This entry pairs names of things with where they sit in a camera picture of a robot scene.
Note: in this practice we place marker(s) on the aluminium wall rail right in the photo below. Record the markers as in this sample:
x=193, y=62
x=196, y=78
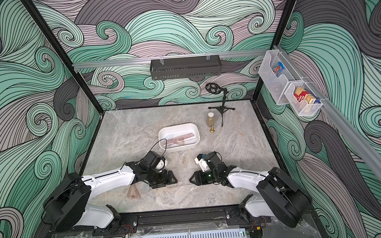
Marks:
x=351, y=135

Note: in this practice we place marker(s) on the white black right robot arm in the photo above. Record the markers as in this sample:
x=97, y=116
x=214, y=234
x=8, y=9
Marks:
x=277, y=194

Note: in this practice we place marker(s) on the pink small triangle ruler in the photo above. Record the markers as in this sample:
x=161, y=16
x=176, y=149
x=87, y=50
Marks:
x=133, y=192

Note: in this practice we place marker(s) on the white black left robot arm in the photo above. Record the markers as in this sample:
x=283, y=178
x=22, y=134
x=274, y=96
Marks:
x=69, y=204

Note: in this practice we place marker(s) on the white plastic storage box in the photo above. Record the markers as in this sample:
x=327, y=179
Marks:
x=177, y=130

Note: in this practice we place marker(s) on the spice jar with white lid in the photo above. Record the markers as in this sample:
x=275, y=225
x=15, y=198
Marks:
x=210, y=119

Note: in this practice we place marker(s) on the blue packet in bin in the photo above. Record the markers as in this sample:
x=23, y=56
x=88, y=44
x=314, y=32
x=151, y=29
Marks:
x=278, y=69

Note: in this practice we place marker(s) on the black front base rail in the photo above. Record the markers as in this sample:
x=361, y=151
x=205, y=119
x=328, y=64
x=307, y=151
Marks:
x=230, y=214

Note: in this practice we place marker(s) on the black corner frame post left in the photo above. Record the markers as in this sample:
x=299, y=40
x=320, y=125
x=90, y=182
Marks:
x=47, y=32

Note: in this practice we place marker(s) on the black corner frame post right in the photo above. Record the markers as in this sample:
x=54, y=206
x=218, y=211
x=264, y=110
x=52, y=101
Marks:
x=282, y=26

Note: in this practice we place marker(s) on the black corner frame post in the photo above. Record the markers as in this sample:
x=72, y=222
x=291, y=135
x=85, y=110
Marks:
x=47, y=32
x=282, y=26

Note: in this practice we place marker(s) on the clear wall bin upper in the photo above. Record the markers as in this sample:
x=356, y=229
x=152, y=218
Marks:
x=276, y=85

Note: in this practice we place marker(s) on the red boxes in bin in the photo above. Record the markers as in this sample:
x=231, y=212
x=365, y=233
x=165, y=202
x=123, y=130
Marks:
x=302, y=94

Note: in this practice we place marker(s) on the black wall-mounted tray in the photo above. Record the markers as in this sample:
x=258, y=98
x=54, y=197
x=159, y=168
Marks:
x=185, y=68

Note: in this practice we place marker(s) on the clear wall bin lower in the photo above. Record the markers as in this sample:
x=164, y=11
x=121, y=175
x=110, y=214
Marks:
x=301, y=108

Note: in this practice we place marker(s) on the aluminium wall rail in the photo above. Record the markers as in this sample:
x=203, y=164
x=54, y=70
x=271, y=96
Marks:
x=143, y=60
x=351, y=135

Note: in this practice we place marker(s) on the red straight ruler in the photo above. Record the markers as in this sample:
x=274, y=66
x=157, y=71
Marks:
x=181, y=140

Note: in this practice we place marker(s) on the black tripod microphone stand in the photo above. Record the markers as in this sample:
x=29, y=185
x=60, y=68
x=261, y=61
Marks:
x=215, y=89

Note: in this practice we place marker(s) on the clear wall bin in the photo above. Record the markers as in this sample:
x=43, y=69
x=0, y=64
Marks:
x=276, y=85
x=301, y=108

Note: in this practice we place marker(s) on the aluminium wall rail back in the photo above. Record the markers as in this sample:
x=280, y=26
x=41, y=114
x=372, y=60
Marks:
x=143, y=60

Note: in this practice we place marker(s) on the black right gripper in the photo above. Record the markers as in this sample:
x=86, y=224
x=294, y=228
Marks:
x=202, y=176

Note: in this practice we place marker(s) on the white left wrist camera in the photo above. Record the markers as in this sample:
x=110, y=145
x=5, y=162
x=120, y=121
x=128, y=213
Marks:
x=153, y=161

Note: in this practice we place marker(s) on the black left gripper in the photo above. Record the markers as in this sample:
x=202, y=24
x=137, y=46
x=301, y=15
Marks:
x=164, y=181

